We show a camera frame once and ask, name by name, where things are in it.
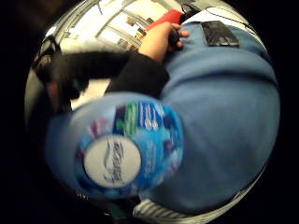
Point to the blue bottle with colourful label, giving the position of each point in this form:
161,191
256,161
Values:
124,149

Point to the red flat object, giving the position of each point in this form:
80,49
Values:
165,19

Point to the small black object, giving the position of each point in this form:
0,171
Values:
173,38

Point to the black rectangular patch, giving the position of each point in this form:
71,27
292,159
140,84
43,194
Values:
220,34

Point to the striped white grey fabric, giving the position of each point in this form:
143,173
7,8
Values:
162,211

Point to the white shelving unit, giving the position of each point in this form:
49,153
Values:
121,25

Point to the large blue cloth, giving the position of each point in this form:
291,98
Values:
224,124

